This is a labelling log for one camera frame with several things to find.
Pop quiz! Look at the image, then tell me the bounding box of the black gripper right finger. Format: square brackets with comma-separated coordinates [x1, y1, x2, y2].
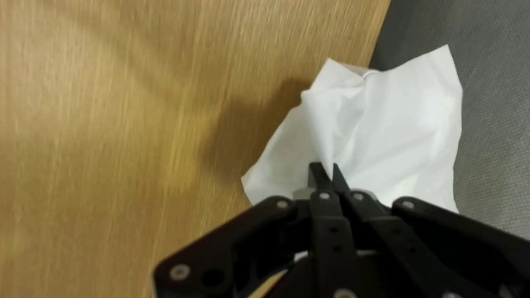
[329, 163, 530, 298]

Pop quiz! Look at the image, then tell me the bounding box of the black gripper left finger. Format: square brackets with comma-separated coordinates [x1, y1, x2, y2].
[152, 161, 361, 298]

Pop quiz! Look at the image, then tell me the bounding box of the white wiping cloth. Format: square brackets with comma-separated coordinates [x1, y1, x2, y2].
[240, 43, 465, 216]

